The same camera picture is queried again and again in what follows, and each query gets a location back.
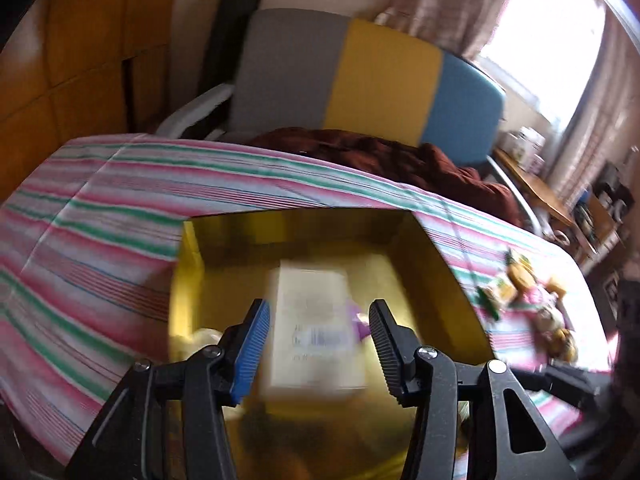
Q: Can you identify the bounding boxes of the white plastic bag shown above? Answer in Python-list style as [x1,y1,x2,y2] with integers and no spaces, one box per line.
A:
[183,328,222,359]

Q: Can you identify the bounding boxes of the purple snack packet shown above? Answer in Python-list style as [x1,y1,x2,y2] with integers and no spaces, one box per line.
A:
[347,301,371,341]

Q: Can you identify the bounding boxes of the white cardboard box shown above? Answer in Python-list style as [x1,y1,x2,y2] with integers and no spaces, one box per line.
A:
[262,261,366,400]

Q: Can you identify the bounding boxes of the green yellow tissue pack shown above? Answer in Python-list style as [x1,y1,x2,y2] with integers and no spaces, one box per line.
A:
[477,276,518,321]

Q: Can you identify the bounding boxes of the gold metal tin tray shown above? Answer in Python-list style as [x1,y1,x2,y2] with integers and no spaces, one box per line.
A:
[169,208,494,479]

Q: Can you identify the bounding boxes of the wooden side desk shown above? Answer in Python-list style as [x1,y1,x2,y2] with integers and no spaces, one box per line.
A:
[492,148,620,274]

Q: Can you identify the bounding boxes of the striped pink green bedsheet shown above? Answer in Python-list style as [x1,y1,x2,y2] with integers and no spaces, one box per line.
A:
[1,134,611,465]

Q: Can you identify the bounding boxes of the dark red blanket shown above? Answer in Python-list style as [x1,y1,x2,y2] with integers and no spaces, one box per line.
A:
[247,127,522,226]

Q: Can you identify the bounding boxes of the white boxes on desk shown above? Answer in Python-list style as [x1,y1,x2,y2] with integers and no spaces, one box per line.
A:
[500,127,546,171]

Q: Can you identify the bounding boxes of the grey yellow blue headboard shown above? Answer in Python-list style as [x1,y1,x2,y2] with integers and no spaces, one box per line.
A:
[224,9,506,167]

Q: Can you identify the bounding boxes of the orange wooden wardrobe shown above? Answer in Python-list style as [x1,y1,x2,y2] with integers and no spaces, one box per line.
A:
[1,0,174,198]

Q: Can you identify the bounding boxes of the pink curtain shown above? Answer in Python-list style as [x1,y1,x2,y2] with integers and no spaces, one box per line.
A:
[375,0,639,206]

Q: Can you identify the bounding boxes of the black rolled mat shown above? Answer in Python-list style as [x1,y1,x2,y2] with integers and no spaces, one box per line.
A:
[198,0,262,94]

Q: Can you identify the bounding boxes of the white bed rail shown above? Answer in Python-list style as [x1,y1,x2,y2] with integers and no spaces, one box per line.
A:
[155,84,234,139]

